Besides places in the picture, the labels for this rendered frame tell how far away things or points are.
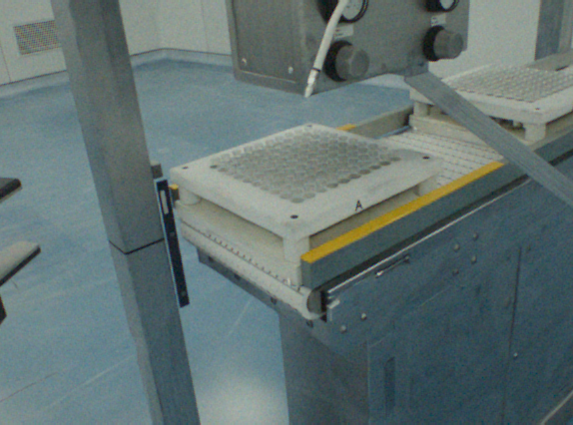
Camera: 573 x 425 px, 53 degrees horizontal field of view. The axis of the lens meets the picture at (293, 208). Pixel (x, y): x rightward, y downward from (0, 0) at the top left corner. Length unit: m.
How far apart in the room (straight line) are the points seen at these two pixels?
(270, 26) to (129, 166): 0.33
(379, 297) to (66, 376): 1.40
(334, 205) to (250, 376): 1.21
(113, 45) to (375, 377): 0.54
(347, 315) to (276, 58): 0.30
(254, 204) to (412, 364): 0.40
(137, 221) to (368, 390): 0.39
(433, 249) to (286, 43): 0.36
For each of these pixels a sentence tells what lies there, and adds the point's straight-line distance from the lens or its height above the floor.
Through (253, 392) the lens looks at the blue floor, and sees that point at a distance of 1.72.
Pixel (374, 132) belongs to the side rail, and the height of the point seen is 0.85.
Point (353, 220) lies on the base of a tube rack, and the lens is 0.67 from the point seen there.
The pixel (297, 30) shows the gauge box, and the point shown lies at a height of 1.10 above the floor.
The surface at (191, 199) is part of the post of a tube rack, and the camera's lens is 0.75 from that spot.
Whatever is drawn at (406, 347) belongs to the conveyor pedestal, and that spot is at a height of 0.61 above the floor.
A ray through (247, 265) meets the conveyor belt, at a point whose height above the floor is 0.82.
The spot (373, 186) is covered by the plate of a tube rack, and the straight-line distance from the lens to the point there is 0.65.
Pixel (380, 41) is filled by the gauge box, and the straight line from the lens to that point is 0.53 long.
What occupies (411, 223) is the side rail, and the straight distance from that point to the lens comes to 0.68.
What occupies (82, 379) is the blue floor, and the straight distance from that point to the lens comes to 1.92.
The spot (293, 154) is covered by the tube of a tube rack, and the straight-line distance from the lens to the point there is 0.73.
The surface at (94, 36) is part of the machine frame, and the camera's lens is 0.72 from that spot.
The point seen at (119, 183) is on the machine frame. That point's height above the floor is 0.90.
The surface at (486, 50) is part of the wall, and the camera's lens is 4.39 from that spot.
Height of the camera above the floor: 1.16
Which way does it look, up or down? 25 degrees down
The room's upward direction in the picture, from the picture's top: 5 degrees counter-clockwise
